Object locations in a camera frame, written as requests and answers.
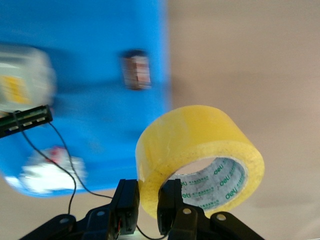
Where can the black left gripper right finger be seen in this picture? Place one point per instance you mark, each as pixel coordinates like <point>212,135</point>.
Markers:
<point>170,200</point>

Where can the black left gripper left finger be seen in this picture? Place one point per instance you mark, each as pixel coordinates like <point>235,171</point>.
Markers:
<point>125,202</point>

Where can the yellow packing tape roll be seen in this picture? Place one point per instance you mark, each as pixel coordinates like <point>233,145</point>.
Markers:
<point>187,130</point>

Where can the white circuit breaker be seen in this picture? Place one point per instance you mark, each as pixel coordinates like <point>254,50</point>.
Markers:
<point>50,172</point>

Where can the black circuit board strip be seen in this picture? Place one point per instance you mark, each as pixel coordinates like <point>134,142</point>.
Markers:
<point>27,121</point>

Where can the small black terminal block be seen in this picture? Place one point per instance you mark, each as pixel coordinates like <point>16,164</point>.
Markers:
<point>136,70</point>

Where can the blue plastic tray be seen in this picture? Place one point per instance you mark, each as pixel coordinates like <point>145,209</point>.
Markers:
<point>87,37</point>

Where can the grey switch box yellow label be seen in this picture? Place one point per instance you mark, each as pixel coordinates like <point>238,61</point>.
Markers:
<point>22,75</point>

